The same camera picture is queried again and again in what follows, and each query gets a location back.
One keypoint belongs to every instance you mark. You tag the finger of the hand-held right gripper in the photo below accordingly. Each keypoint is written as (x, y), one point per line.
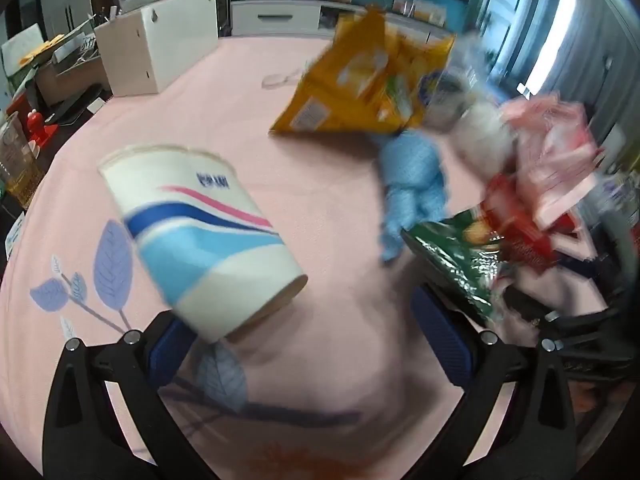
(575, 317)
(595, 355)

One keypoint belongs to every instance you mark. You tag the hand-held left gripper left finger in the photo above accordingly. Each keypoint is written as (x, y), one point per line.
(172, 352)

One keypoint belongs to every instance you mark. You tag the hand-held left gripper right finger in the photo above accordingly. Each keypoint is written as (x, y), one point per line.
(442, 335)

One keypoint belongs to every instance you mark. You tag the green snack bag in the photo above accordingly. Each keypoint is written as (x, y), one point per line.
(455, 255)

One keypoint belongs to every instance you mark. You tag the white blue-striped paper cup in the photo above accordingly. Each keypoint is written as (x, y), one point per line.
(200, 240)

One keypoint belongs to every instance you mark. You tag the light blue cloth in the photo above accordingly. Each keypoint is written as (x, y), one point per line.
(412, 185)

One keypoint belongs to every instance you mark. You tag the pink white snack packet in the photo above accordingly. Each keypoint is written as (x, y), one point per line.
(555, 160)

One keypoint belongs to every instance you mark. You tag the white tissue wad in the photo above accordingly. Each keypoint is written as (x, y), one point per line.
(482, 135)

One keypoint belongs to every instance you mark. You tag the yellow snack bag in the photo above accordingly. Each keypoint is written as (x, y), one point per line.
(360, 80)

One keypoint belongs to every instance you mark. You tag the red snack packet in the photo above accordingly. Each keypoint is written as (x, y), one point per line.
(520, 230)

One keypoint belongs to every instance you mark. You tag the pink printed tablecloth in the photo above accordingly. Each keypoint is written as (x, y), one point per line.
(300, 170)

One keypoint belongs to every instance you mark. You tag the clear measuring cup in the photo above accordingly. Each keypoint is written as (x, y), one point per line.
(17, 165)

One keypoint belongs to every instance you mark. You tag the red toy figure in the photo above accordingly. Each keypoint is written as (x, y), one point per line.
(37, 127)

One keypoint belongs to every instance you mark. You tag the black tablet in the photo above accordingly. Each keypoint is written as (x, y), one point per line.
(75, 105)

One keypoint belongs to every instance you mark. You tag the grey striped curtain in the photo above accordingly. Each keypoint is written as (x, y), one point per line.
(605, 50)

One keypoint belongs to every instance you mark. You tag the cardboard box with clutter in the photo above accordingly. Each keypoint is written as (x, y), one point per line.
(65, 67)

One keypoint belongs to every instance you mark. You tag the white rectangular box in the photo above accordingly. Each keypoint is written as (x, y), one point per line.
(150, 45)

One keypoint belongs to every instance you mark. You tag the white TV cabinet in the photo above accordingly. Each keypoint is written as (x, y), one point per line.
(280, 17)

